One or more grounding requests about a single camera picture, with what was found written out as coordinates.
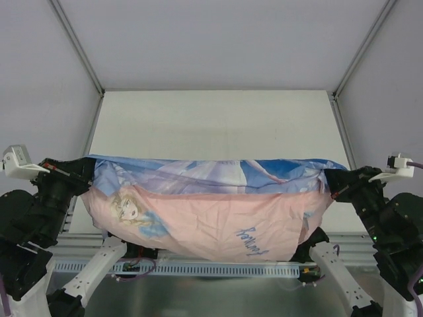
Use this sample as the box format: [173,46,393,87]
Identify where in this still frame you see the blue and pink printed pillowcase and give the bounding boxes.
[81,155,344,263]

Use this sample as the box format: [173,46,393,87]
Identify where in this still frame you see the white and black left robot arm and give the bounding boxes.
[1,154,138,316]

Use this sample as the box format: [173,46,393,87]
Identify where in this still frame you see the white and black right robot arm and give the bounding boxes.
[291,166,422,316]

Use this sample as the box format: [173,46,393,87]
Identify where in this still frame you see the aluminium mounting rail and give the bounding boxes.
[50,203,376,267]

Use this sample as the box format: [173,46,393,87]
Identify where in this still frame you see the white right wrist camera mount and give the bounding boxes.
[369,153,414,184]

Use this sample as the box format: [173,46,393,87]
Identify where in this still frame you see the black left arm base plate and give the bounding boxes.
[124,244,159,260]

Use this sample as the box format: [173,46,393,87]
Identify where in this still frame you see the thin purple left base cable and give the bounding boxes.
[110,256,156,282]

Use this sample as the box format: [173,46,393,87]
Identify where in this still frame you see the thin purple base cable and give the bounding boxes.
[110,256,156,282]
[280,260,331,291]

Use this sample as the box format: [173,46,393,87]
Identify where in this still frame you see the white slotted cable duct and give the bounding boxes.
[52,260,301,277]

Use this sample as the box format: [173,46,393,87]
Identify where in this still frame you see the thin purple right base cable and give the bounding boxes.
[280,260,331,291]

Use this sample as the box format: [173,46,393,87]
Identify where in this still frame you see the left aluminium frame post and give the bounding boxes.
[48,0,105,97]

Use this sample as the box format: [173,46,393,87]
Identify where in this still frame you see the aluminium frame post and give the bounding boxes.
[332,0,399,100]
[48,0,105,97]

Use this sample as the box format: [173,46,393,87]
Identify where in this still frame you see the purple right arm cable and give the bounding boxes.
[404,160,423,300]

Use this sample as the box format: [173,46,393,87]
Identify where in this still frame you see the right aluminium frame post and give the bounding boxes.
[332,0,399,100]

